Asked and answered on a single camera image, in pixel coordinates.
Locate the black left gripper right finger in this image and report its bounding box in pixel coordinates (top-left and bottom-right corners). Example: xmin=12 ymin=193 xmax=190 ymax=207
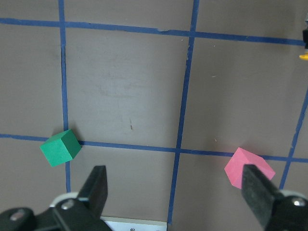
xmin=242 ymin=164 xmax=284 ymax=228

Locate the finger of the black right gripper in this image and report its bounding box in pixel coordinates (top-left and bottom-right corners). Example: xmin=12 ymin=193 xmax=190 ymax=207
xmin=302 ymin=15 xmax=308 ymax=50

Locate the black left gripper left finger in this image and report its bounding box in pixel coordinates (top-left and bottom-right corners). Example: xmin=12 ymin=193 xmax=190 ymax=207
xmin=77 ymin=166 xmax=107 ymax=218

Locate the pink foam cube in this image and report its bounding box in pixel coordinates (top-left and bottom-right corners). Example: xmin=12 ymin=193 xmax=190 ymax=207
xmin=224 ymin=147 xmax=276 ymax=189

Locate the green foam cube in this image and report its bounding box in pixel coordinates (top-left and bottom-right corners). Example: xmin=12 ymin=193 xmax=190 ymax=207
xmin=40 ymin=129 xmax=81 ymax=167

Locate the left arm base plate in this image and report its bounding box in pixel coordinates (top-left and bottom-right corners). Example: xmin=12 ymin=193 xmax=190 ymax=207
xmin=101 ymin=217 xmax=167 ymax=231

